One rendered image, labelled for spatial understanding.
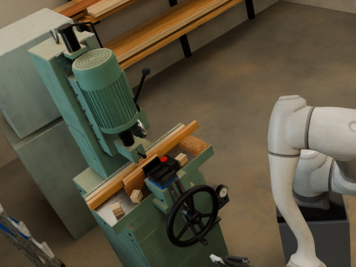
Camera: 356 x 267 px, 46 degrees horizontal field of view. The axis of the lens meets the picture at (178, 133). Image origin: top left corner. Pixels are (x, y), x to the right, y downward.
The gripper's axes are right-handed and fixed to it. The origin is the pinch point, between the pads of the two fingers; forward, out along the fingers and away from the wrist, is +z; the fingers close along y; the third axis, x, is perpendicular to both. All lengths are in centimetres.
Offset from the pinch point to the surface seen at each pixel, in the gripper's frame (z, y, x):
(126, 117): 22, -6, -65
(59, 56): 36, 1, -98
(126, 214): 26.4, 14.7, -29.1
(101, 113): 24, 2, -71
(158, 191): 19.3, -0.1, -31.4
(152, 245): 35.3, 10.3, -4.8
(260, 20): 247, -294, -17
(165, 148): 40, -21, -37
